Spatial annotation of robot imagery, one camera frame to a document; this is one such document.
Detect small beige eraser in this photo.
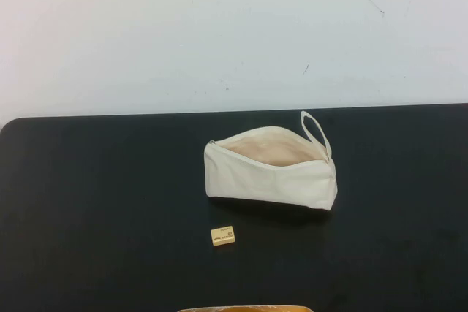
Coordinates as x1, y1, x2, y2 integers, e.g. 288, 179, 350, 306
210, 227, 238, 248

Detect white canvas pencil case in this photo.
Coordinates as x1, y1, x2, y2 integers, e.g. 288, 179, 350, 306
203, 110, 339, 210

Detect yellow object at table edge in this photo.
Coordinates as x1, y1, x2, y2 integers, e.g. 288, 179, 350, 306
177, 304, 310, 312

